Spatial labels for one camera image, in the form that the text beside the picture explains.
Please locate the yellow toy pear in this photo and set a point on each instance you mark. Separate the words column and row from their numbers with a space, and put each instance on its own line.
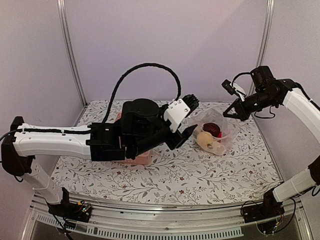
column 205, row 140

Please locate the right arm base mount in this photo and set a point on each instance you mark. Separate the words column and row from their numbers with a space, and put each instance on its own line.
column 269, row 212

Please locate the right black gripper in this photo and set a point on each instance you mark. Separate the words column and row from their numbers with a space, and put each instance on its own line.
column 242, row 112

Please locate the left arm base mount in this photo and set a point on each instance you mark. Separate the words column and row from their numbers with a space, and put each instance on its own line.
column 80, row 211

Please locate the aluminium frame post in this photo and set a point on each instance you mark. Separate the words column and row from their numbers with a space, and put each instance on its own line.
column 268, row 20
column 61, row 6

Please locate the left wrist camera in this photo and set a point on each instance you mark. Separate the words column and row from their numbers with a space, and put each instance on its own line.
column 178, row 110

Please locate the white toy radish with leaves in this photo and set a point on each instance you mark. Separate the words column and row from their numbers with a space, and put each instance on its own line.
column 216, row 148

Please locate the left aluminium frame post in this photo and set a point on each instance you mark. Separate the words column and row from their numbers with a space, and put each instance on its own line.
column 61, row 6

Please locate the dark maroon toy beet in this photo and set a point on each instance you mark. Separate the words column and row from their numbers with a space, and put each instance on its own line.
column 211, row 128

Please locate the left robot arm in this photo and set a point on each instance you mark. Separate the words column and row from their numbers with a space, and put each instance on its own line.
column 142, row 126

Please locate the pink perforated plastic basket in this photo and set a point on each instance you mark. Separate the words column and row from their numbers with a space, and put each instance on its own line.
column 140, row 157

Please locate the front aluminium rail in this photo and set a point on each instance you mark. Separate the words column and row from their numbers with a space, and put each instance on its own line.
column 121, row 220

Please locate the right aluminium frame post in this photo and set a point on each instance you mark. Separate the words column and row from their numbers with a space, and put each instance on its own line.
column 268, row 20

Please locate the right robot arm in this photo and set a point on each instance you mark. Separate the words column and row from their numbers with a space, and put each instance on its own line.
column 272, row 92

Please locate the clear zip top bag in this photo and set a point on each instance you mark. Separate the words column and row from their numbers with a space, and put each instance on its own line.
column 229, row 126

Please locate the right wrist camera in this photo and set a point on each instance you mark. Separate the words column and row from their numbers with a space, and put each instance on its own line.
column 234, row 89

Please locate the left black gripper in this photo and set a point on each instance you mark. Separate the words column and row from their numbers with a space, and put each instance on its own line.
column 173, row 143

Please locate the red toy apple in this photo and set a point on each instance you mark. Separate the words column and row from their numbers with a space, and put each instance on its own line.
column 220, row 135

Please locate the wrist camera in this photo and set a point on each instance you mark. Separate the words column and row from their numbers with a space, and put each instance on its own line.
column 234, row 89
column 178, row 110

